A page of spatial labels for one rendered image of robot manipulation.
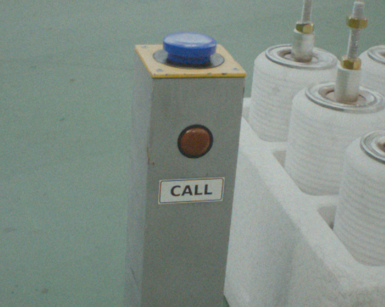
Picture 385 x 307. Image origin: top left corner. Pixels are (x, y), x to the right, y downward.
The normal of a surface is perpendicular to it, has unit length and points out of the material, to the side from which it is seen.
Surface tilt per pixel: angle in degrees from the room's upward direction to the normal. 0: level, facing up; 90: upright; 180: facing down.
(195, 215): 90
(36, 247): 0
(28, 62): 0
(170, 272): 90
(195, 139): 87
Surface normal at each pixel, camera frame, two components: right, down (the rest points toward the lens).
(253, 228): -0.97, 0.04
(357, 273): 0.07, -0.91
